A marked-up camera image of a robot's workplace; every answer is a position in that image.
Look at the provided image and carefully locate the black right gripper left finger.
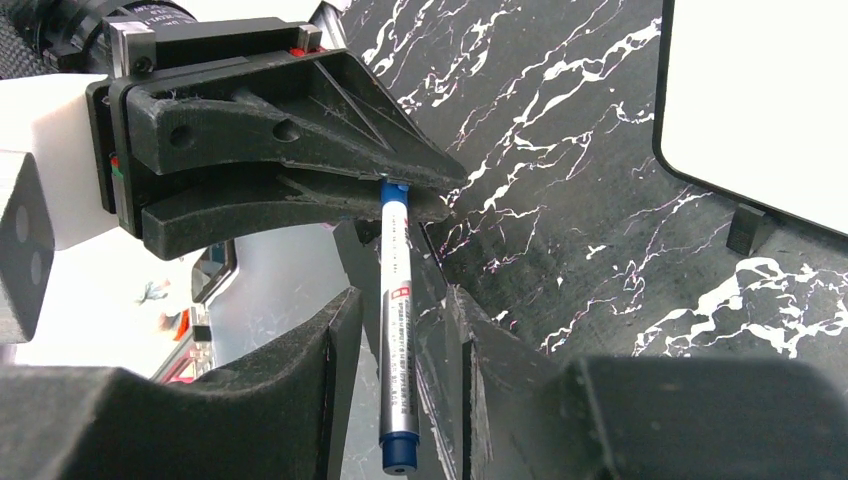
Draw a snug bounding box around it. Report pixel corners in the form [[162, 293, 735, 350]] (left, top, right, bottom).
[[1, 288, 363, 479]]

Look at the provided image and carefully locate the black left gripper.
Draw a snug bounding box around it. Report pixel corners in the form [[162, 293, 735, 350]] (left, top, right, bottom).
[[87, 16, 466, 239]]

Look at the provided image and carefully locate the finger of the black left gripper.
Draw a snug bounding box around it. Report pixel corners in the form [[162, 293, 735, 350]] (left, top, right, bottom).
[[140, 173, 452, 260]]

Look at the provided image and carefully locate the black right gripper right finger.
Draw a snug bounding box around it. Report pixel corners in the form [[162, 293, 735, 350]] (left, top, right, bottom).
[[445, 287, 847, 479]]

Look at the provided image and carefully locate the blue white marker pen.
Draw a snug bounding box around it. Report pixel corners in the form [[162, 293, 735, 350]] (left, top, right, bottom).
[[378, 181, 420, 476]]

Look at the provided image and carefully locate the black framed whiteboard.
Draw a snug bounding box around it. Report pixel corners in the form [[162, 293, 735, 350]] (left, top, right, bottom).
[[653, 1, 847, 234]]

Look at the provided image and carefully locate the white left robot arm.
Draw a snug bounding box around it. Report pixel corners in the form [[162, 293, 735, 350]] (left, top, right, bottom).
[[1, 1, 467, 344]]

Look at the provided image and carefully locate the black whiteboard stand foot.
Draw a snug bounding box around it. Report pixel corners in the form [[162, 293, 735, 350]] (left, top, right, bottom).
[[725, 203, 778, 257]]

